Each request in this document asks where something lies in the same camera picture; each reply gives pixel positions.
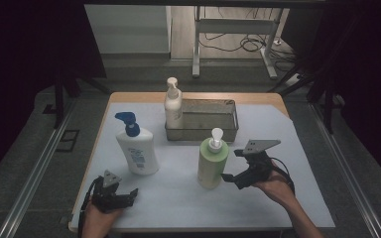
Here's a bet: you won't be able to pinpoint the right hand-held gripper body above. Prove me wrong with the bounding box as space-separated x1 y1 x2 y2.
241 139 282 182

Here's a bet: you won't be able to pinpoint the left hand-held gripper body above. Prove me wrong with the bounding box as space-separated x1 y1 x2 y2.
90 170 127 214

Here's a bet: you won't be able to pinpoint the green bottle with white pump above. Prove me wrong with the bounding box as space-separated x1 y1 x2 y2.
196 127 230 190

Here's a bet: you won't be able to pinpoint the metal mesh basket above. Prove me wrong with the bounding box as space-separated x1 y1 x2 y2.
164 97 240 143

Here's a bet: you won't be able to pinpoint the white bottle with blue pump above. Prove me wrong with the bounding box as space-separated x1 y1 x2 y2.
114 111 161 177

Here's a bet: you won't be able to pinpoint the white pump bottle orange label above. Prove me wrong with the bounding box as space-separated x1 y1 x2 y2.
164 76 184 130

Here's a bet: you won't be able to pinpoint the person's left hand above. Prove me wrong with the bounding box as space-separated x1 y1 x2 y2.
84 206 123 229

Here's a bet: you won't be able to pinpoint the person's right hand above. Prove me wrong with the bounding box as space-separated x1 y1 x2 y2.
251 161 297 207

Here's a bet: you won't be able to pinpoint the pale blue table mat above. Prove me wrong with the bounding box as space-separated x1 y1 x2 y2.
69 102 336 230

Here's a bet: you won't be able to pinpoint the white power strip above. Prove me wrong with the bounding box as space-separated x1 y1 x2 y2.
285 72 305 87

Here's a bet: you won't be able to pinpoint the black metal stand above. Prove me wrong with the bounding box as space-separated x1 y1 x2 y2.
267 63 345 135
43 63 112 130

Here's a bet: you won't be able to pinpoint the dark curtain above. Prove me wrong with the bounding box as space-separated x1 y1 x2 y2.
0 0 107 186
281 0 381 194

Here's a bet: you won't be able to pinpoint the white cabinet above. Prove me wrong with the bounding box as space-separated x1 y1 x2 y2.
83 4 173 55

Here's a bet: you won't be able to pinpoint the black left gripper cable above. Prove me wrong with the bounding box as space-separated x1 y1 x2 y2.
77 178 101 238

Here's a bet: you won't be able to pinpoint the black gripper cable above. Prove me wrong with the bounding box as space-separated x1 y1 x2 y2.
267 156 297 196
77 178 101 238

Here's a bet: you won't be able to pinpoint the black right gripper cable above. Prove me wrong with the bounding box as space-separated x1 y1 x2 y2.
267 156 297 196

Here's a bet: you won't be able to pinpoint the aluminium rail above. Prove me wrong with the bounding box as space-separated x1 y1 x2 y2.
0 98 77 238
309 102 381 238

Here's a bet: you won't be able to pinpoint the black floor cables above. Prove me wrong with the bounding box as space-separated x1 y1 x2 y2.
199 6 299 72

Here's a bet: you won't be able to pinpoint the white metal desk frame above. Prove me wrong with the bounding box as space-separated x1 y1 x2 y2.
191 6 291 80

